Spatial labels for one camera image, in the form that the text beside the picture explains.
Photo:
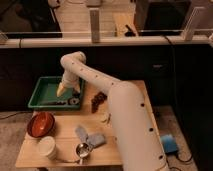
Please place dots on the grey cloth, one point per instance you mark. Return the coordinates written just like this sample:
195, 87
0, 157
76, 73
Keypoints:
93, 140

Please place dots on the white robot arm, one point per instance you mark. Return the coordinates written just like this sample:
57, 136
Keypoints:
138, 141

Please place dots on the metal measuring cup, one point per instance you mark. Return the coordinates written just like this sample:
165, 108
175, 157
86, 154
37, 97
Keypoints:
83, 151

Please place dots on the dark brown grapes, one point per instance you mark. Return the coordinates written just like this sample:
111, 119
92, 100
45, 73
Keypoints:
98, 99

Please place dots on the green plastic tray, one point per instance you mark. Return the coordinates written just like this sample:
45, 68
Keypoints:
45, 91

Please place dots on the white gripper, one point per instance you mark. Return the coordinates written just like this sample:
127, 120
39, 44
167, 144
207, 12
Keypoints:
69, 80

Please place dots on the white horizontal rail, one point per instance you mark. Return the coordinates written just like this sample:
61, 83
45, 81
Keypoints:
104, 41

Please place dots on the red wooden bowl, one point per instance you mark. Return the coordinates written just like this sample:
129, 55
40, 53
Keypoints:
40, 124

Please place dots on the blue device on floor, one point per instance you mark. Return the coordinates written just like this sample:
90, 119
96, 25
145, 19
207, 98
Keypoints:
169, 144

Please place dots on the white cup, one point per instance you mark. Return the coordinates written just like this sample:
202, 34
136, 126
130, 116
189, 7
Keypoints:
47, 147

